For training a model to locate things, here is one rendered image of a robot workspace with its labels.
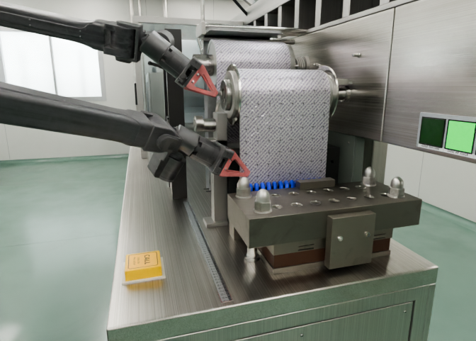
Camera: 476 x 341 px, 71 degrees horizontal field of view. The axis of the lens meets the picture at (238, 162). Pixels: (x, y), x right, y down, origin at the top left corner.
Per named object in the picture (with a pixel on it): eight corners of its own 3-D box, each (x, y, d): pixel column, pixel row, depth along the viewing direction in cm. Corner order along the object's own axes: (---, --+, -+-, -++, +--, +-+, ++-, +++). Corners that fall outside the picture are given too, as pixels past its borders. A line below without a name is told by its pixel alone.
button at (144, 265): (126, 264, 71) (125, 254, 70) (160, 259, 73) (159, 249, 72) (125, 282, 64) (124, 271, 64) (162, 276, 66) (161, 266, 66)
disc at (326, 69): (306, 117, 98) (310, 64, 93) (307, 116, 98) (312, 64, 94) (333, 127, 84) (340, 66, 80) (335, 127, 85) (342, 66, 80)
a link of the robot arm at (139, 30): (112, 60, 77) (113, 21, 73) (127, 52, 87) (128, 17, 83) (163, 71, 79) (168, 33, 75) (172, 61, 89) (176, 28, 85)
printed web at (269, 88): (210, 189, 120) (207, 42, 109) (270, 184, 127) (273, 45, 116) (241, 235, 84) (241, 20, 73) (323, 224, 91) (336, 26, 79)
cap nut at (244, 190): (233, 194, 76) (233, 175, 75) (248, 193, 77) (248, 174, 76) (238, 199, 72) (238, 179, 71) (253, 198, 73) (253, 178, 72)
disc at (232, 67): (223, 119, 91) (224, 62, 87) (224, 119, 91) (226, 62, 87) (238, 130, 78) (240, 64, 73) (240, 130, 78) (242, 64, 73)
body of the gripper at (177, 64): (183, 84, 76) (156, 62, 73) (180, 86, 85) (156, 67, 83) (200, 61, 76) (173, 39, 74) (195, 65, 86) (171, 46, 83)
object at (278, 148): (239, 192, 82) (239, 117, 78) (324, 184, 88) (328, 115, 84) (239, 193, 82) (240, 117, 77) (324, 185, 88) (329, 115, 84)
